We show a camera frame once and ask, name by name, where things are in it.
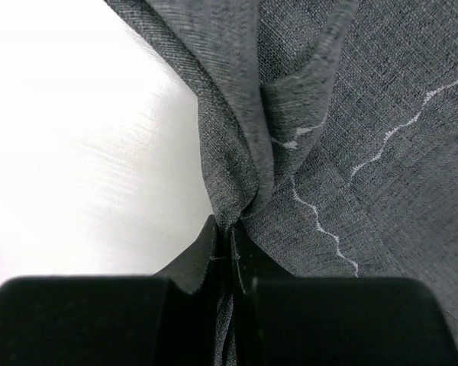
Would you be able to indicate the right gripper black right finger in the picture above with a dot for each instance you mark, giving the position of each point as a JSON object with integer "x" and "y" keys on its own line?
{"x": 249, "y": 264}

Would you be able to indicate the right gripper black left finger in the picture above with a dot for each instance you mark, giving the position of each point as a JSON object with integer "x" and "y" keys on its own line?
{"x": 186, "y": 332}

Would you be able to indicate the grey cloth napkin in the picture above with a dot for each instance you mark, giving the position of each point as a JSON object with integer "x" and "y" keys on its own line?
{"x": 329, "y": 128}

